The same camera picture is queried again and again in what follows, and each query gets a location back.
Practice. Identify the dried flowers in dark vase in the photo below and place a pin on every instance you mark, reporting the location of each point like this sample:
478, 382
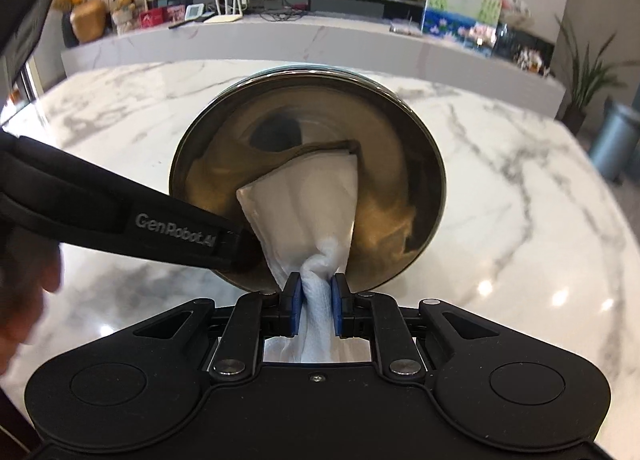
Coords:
67, 0

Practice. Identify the teddy bear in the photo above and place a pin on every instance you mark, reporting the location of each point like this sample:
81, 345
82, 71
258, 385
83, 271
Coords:
123, 13

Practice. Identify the red box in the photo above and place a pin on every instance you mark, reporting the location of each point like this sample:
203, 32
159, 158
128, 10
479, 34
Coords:
152, 19

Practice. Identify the small flat tray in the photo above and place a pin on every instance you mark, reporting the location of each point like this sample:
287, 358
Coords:
405, 28

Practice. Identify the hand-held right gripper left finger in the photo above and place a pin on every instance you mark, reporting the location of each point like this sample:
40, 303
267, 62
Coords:
295, 305

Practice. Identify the white router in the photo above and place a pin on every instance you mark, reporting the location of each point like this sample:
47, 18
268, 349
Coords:
227, 15

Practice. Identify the small white display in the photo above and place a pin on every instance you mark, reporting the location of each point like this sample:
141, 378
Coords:
194, 12

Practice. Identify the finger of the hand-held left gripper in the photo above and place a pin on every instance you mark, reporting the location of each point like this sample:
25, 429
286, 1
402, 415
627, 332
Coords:
150, 220

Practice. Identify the golden round vase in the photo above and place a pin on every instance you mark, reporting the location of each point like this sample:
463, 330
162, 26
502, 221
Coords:
89, 20

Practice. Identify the potted green plant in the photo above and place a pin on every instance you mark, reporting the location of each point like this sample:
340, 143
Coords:
587, 75

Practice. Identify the pink card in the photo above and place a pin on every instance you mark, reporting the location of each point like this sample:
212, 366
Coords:
176, 14

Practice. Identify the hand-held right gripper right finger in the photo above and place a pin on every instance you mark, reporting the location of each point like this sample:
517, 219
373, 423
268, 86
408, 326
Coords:
337, 305

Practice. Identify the toy brick flowers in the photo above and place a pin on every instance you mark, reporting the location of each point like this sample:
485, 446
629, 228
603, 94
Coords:
532, 63

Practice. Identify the black display box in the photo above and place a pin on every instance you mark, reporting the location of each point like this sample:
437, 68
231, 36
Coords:
525, 40

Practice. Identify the floral hand fan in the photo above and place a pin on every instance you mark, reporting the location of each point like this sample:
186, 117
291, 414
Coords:
515, 8

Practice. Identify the steel bowl with blue outside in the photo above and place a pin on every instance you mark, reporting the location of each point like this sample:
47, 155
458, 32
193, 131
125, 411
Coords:
385, 180

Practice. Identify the grey trash bin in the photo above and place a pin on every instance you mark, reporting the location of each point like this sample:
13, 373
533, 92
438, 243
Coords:
617, 145

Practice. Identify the white paper towel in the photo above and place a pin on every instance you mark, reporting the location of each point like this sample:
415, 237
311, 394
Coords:
305, 205

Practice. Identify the colourful flower painting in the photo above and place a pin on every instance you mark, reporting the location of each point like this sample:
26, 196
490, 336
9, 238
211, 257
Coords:
457, 20

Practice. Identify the person's left hand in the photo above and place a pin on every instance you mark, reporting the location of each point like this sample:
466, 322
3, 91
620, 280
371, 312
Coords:
25, 300

